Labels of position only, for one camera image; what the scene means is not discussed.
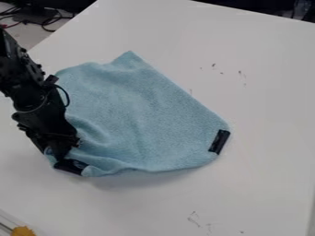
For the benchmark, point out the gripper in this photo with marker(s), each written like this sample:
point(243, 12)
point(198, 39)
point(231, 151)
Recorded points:
point(49, 129)

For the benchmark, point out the light blue cloth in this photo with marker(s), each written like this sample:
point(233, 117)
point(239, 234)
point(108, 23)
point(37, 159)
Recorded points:
point(139, 116)

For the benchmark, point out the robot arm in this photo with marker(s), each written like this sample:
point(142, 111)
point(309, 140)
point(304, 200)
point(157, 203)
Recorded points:
point(22, 78)

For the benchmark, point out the yellow toy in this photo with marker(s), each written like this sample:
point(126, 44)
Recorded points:
point(22, 231)

